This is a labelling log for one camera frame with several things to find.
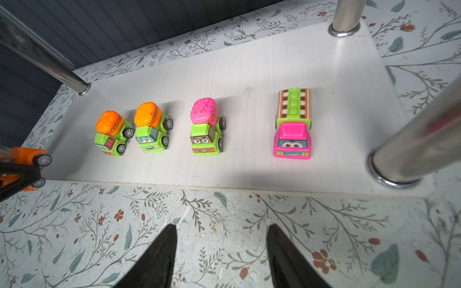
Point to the orange mixer green truck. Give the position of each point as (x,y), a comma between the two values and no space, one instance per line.
(112,133)
(152,128)

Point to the white two-tier shelf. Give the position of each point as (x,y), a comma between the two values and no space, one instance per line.
(355,108)

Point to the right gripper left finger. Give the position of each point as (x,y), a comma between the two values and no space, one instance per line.
(155,268)

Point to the pink cab green ladder truck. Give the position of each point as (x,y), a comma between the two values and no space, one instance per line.
(292,139)

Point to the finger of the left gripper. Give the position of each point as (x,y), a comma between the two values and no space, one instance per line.
(17,177)

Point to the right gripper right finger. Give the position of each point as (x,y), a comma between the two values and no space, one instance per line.
(288,267)

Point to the all orange toy truck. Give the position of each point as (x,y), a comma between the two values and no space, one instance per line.
(30,157)

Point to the floral patterned mat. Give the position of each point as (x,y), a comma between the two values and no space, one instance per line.
(68,235)

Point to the pink mixer green truck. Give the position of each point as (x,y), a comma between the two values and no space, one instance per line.
(207,130)

